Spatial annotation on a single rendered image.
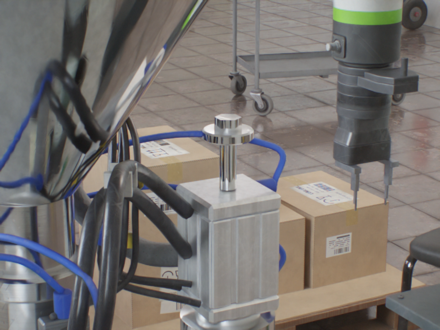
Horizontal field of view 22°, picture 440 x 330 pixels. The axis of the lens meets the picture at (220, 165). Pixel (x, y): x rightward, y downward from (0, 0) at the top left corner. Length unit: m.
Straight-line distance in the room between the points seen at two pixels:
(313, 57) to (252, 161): 1.58
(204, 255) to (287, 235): 2.93
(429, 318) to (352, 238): 2.06
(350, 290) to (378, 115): 2.20
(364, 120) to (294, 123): 4.72
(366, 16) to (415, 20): 7.69
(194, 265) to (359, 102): 0.88
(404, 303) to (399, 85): 0.40
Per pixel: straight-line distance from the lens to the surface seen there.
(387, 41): 1.50
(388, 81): 1.46
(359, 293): 3.67
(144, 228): 3.32
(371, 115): 1.52
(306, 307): 3.56
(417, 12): 9.17
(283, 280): 3.63
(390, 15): 1.49
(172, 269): 3.40
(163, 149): 3.43
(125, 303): 3.43
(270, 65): 6.73
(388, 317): 3.75
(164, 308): 3.44
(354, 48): 1.49
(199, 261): 0.66
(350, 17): 1.49
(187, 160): 3.31
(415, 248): 2.81
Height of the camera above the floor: 1.62
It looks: 17 degrees down
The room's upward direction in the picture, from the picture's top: straight up
